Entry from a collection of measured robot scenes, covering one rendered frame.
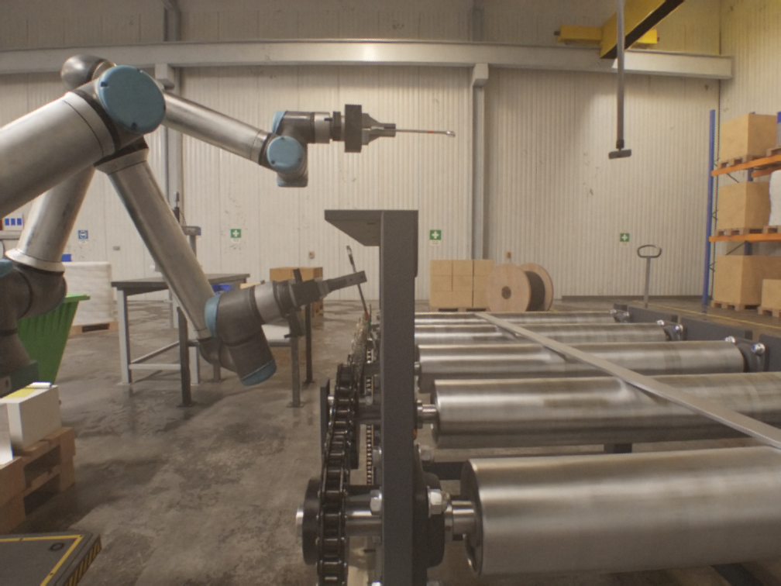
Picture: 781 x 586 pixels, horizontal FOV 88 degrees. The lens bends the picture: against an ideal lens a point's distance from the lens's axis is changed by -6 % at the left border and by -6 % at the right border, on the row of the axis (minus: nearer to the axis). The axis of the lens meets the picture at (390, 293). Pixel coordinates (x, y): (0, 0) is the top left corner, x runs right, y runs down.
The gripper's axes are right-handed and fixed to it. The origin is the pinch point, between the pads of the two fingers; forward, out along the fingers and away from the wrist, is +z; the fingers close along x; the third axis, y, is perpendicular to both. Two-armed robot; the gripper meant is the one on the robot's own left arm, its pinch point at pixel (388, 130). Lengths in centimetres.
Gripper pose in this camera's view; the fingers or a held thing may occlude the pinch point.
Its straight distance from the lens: 137.5
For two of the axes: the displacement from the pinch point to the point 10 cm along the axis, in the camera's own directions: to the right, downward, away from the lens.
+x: 0.0, 10.0, 0.9
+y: -1.4, -0.8, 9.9
